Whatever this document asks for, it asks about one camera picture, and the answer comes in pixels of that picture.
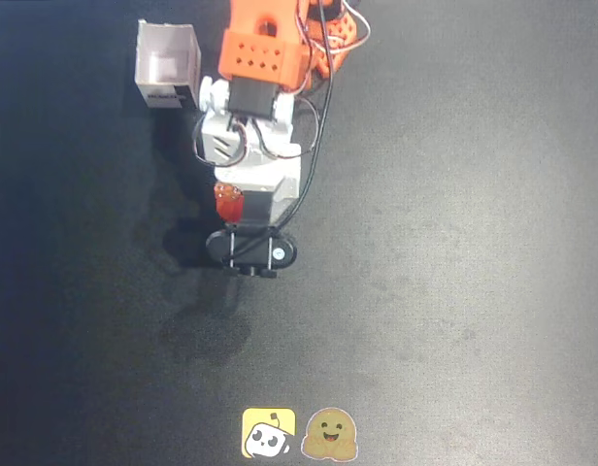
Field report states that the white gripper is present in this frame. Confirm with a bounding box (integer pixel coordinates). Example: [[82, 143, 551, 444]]
[[213, 162, 302, 228]]

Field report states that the white open cardboard box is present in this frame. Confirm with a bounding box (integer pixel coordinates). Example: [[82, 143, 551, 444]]
[[135, 18, 204, 111]]

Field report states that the yellow robot sticker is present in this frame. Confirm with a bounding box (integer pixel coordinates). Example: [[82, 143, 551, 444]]
[[241, 407, 298, 459]]

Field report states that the hugging face emoji sticker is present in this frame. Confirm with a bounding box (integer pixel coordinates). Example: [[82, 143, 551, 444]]
[[300, 406, 359, 461]]

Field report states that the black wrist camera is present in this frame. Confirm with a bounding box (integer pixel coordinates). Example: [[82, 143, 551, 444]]
[[205, 220, 299, 280]]

